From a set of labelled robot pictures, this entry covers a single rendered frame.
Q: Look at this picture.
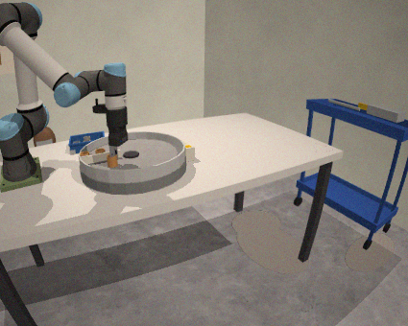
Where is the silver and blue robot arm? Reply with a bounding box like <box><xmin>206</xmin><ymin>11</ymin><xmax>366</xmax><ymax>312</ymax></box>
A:
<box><xmin>0</xmin><ymin>2</ymin><xmax>127</xmax><ymax>182</ymax></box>

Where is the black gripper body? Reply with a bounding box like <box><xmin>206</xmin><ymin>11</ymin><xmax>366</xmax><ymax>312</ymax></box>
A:
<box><xmin>92</xmin><ymin>94</ymin><xmax>128</xmax><ymax>147</ymax></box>

